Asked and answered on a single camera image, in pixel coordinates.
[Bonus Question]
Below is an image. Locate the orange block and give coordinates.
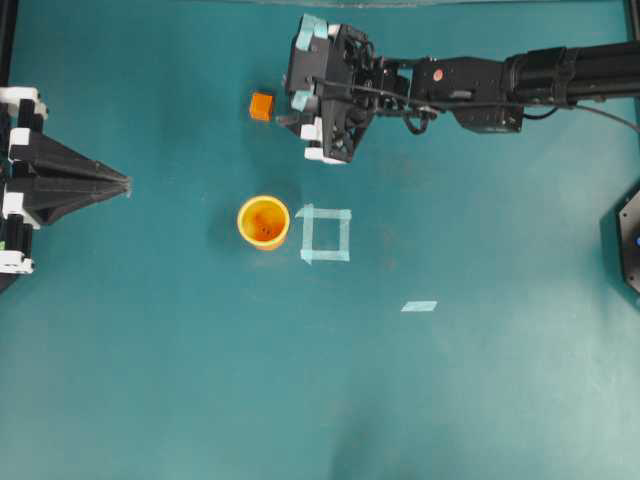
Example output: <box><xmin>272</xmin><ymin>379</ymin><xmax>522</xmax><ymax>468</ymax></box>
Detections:
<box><xmin>249</xmin><ymin>92</ymin><xmax>275</xmax><ymax>122</ymax></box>

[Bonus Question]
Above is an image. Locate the orange plastic cup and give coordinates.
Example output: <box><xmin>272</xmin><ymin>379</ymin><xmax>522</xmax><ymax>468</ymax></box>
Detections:
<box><xmin>236</xmin><ymin>195</ymin><xmax>290</xmax><ymax>251</ymax></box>

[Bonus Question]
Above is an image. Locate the grey cable on right arm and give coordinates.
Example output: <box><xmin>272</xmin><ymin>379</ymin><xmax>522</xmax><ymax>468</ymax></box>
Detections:
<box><xmin>519</xmin><ymin>97</ymin><xmax>640</xmax><ymax>134</ymax></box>

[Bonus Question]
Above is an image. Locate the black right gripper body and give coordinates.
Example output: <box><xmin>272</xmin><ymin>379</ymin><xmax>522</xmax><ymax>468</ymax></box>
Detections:
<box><xmin>285</xmin><ymin>14</ymin><xmax>376</xmax><ymax>164</ymax></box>

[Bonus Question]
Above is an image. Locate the light tape square outline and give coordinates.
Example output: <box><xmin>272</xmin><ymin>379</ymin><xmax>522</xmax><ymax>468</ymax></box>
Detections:
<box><xmin>295</xmin><ymin>203</ymin><xmax>352</xmax><ymax>265</ymax></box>

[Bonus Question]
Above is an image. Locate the light tape strip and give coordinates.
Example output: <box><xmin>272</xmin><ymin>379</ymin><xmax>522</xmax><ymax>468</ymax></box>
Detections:
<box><xmin>401</xmin><ymin>300</ymin><xmax>438</xmax><ymax>313</ymax></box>

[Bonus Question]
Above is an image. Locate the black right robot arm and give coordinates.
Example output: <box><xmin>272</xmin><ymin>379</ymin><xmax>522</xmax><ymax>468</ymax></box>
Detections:
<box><xmin>276</xmin><ymin>14</ymin><xmax>639</xmax><ymax>165</ymax></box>

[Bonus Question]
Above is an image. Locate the right gripper black finger white tape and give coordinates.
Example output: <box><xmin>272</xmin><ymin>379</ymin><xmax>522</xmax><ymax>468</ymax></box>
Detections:
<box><xmin>275</xmin><ymin>113</ymin><xmax>301</xmax><ymax>126</ymax></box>

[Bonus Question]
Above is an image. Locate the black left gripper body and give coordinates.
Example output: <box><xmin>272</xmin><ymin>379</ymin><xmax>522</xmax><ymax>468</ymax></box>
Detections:
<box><xmin>1</xmin><ymin>87</ymin><xmax>49</xmax><ymax>274</ymax></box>

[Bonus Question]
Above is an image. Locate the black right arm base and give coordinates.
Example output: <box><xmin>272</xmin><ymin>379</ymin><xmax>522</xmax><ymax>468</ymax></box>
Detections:
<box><xmin>600</xmin><ymin>181</ymin><xmax>639</xmax><ymax>309</ymax></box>

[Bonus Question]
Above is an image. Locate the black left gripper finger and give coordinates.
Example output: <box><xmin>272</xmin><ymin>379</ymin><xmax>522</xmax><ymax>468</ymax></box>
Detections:
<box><xmin>7</xmin><ymin>180</ymin><xmax>130</xmax><ymax>228</ymax></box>
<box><xmin>9</xmin><ymin>130</ymin><xmax>130</xmax><ymax>184</ymax></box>

